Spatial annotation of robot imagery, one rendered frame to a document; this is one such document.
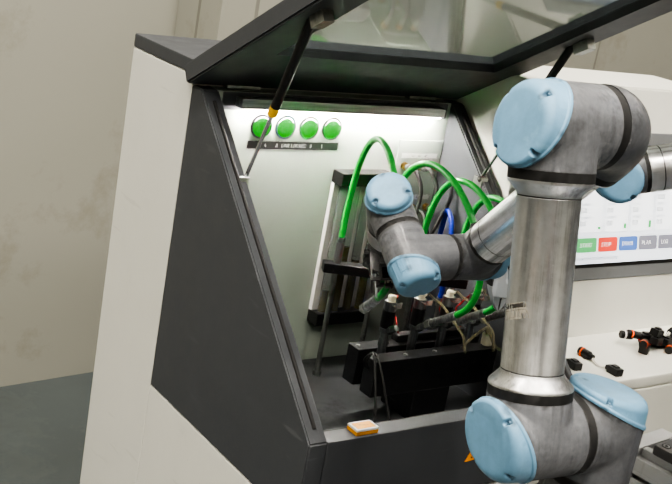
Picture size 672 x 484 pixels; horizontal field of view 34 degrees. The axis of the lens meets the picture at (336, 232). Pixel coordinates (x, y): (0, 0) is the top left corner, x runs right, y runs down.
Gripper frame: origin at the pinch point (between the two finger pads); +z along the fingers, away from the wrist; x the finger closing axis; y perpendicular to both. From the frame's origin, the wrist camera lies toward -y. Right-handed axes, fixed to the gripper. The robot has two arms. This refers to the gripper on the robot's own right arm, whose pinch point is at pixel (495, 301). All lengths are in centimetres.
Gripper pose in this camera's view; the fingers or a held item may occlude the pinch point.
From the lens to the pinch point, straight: 205.5
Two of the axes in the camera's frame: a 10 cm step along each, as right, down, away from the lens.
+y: 5.7, 3.3, -7.6
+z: -1.7, 9.4, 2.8
